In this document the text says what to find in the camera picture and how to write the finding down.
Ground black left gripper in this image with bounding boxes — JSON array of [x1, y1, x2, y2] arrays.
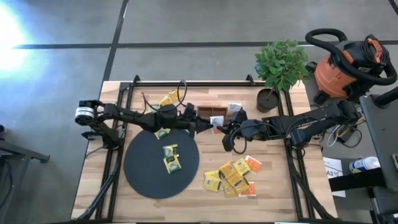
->
[[177, 104, 214, 139]]

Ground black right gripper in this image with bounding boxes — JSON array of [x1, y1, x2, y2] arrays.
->
[[218, 108, 249, 153]]

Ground white orange Tazo tea packet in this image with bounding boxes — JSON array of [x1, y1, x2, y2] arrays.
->
[[238, 182, 257, 197], [244, 154, 263, 174], [226, 101, 243, 118], [210, 115, 225, 135]]

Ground yellow mango tea packet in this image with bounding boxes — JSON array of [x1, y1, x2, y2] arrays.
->
[[223, 182, 238, 198], [204, 169, 221, 180], [233, 157, 251, 175], [233, 179, 251, 195], [203, 175, 222, 193], [219, 161, 238, 179], [226, 172, 245, 187]]

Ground round dark woven placemat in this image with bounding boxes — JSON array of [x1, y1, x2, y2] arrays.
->
[[123, 128, 200, 200]]

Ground wooden tea organizer box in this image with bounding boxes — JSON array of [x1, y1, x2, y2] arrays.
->
[[197, 105, 243, 123]]

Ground green plant in black pot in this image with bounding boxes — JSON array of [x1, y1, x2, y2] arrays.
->
[[254, 39, 312, 114]]

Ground white paper sheet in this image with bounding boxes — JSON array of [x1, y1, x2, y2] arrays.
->
[[322, 157, 346, 198]]

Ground orange black shop vacuum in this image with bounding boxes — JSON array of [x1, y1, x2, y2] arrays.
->
[[306, 34, 391, 106]]

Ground black power adapter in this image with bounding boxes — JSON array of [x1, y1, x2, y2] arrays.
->
[[337, 126, 358, 144]]

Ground black flat bar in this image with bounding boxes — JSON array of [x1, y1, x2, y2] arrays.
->
[[328, 167, 387, 192]]

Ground blue white spray can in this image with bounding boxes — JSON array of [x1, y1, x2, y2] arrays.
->
[[348, 156, 381, 174]]

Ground grey desk top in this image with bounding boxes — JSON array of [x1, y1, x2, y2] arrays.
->
[[359, 93, 398, 192]]

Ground black metal stand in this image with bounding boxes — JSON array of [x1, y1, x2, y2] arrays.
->
[[0, 124, 50, 224]]

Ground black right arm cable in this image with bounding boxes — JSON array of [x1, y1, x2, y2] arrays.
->
[[229, 124, 253, 155]]

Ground black aluminium table frame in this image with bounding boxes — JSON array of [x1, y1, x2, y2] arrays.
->
[[76, 74, 340, 222]]

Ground white floor cable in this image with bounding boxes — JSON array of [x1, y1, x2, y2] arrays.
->
[[325, 123, 345, 148]]

